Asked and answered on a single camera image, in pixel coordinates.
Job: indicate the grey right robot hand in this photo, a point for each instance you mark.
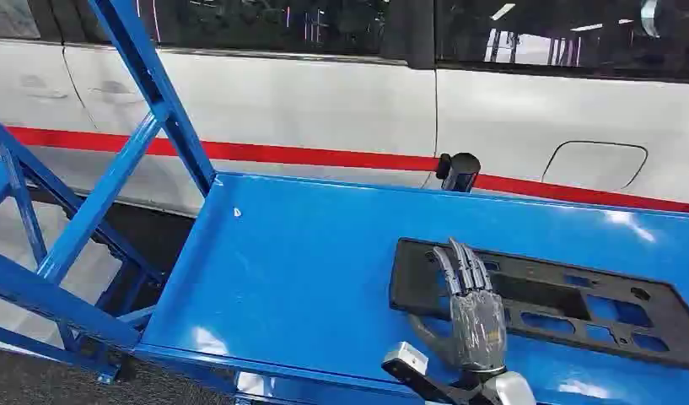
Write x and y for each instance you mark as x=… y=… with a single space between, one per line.
x=478 y=330

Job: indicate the black plastic plate panel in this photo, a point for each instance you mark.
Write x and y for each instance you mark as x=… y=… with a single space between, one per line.
x=551 y=304

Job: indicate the blue metal cart tray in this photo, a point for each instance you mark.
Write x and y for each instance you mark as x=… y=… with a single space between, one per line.
x=299 y=279

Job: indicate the white fuel filler flap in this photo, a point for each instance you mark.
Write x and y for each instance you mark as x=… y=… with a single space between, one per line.
x=595 y=166

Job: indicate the white car body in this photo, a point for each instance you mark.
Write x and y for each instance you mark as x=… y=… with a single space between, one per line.
x=299 y=100

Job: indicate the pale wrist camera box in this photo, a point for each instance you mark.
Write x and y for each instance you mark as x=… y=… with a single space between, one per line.
x=412 y=358

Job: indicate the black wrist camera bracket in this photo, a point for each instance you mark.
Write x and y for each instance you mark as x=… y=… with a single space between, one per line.
x=422 y=386

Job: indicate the black cylinder post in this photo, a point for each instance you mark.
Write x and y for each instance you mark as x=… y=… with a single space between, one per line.
x=460 y=170

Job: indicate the blue steel cart frame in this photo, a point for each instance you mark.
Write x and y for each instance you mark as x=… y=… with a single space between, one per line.
x=148 y=78

